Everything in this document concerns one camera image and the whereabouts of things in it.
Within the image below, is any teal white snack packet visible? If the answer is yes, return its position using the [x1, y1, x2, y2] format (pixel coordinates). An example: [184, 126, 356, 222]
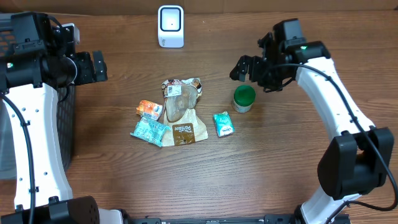
[130, 117, 171, 147]

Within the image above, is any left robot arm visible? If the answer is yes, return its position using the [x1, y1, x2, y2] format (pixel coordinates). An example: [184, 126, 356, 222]
[1, 12, 128, 223]

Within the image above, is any orange snack packet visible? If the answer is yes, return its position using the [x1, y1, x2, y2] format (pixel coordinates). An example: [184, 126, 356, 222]
[136, 100, 163, 121]

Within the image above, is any brown pastry bag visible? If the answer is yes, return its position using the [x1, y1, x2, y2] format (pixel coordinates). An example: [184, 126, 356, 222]
[161, 78, 208, 147]

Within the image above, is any grey plastic basket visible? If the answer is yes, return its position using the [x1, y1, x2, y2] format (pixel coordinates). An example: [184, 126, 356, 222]
[0, 12, 77, 180]

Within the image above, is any green lid jar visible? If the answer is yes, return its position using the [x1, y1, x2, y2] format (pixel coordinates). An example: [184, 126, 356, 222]
[232, 85, 256, 113]

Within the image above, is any green white tissue pack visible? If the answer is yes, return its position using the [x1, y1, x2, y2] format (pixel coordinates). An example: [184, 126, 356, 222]
[213, 111, 235, 137]

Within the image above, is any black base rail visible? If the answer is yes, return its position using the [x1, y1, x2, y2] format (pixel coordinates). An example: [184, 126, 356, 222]
[132, 213, 352, 224]

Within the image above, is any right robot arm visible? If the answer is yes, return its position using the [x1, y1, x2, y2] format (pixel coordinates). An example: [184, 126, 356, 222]
[229, 19, 397, 223]

